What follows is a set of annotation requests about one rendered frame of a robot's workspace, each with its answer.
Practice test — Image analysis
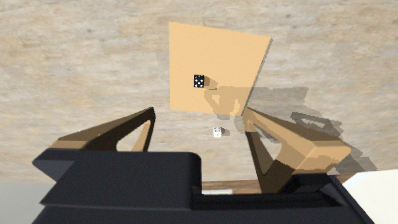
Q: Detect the white die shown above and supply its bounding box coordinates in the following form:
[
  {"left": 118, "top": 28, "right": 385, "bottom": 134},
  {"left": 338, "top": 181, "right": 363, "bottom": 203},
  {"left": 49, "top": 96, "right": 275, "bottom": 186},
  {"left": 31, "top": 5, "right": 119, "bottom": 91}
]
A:
[{"left": 213, "top": 127, "right": 222, "bottom": 137}]

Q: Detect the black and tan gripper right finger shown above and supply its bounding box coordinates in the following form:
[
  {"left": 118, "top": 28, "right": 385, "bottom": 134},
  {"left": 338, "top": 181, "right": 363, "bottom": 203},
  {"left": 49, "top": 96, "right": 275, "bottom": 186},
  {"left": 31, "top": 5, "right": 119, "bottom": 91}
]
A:
[{"left": 242, "top": 107, "right": 351, "bottom": 193}]

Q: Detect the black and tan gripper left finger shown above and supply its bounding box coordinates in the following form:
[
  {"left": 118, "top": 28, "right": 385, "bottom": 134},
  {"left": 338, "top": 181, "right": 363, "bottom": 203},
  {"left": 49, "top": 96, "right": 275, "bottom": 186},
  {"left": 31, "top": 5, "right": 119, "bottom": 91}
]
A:
[{"left": 48, "top": 107, "right": 156, "bottom": 151}]

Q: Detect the black die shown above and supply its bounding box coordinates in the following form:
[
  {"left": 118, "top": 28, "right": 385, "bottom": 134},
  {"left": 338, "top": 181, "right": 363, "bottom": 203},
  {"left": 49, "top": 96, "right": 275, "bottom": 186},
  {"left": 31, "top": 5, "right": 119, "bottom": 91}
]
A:
[{"left": 194, "top": 75, "right": 204, "bottom": 88}]

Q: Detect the tan flat mat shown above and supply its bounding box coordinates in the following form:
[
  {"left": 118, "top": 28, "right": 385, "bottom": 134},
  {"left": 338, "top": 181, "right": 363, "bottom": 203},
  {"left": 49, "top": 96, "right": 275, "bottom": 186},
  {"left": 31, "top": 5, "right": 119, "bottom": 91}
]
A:
[{"left": 169, "top": 22, "right": 271, "bottom": 116}]

